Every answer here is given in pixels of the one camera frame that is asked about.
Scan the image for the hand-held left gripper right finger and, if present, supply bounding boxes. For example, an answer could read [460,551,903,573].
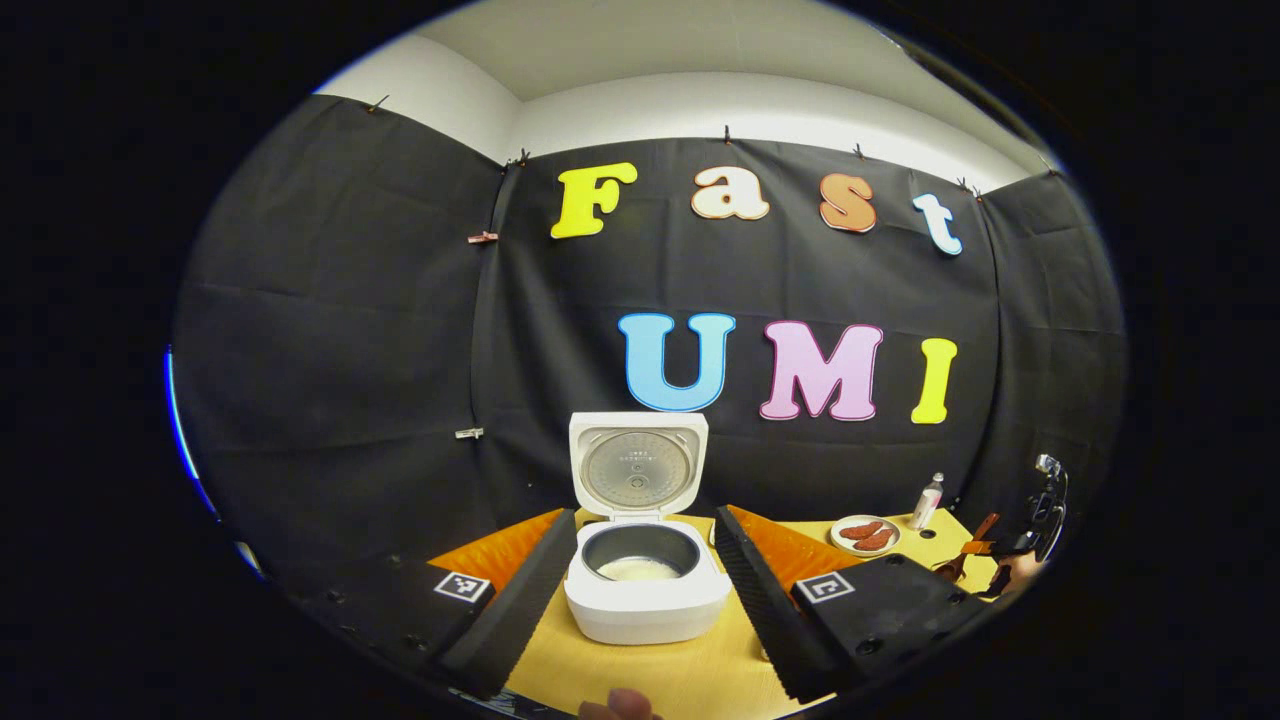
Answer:
[713,505,1001,704]

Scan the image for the white plate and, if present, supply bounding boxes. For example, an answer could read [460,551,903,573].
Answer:
[830,514,903,557]

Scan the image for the black backdrop cloth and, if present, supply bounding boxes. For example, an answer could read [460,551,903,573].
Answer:
[172,95,1129,601]

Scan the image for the clear bottle with pink label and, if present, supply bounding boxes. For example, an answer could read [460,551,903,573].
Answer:
[910,472,946,532]

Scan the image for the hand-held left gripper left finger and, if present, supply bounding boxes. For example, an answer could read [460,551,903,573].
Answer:
[288,507,579,701]

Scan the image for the white rice cooker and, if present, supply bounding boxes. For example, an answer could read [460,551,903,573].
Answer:
[564,411,733,646]

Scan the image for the brown wooden spoon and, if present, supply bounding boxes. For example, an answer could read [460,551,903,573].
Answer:
[932,512,1001,583]

